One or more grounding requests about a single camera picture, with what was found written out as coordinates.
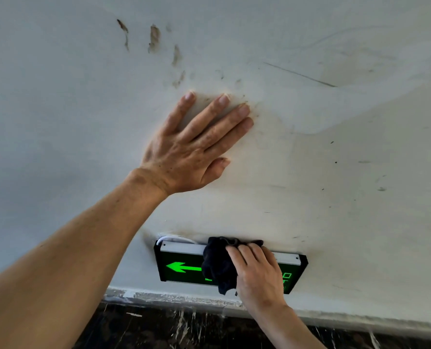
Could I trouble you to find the person's right hand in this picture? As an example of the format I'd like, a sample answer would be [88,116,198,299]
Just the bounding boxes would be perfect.
[225,243,288,317]

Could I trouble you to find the person's left hand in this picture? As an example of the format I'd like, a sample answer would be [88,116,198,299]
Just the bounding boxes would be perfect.
[139,91,255,196]

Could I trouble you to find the black cleaning cloth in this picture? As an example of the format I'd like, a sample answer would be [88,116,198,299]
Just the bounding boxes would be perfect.
[201,236,264,296]

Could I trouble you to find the person's left forearm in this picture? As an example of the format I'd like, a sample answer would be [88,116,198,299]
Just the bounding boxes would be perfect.
[0,168,169,349]

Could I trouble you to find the person's right forearm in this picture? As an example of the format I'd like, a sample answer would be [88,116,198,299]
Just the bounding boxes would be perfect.
[249,302,328,349]

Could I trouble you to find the grey skirting strip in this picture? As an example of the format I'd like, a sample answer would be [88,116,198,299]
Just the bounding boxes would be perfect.
[0,272,431,340]

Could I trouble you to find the green arrow exit sign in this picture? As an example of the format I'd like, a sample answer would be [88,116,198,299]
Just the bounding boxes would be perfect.
[154,240,309,295]

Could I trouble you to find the white cable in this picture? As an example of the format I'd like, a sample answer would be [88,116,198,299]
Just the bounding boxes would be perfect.
[156,234,199,247]

